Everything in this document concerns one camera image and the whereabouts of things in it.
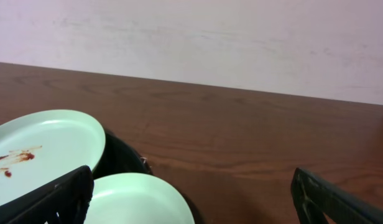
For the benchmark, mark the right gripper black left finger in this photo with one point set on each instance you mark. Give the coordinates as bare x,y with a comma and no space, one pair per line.
63,200

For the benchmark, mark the mint green plate far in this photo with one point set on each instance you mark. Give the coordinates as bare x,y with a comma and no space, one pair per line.
38,148

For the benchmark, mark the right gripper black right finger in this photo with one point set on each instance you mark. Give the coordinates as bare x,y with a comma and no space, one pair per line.
316,200

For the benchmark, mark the mint green plate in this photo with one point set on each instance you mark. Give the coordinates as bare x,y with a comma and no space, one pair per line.
134,198
38,148

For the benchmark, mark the round black tray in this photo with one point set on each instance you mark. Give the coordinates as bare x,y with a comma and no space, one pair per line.
119,157

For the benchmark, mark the mint green plate right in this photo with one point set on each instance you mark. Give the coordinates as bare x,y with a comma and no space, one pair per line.
134,198

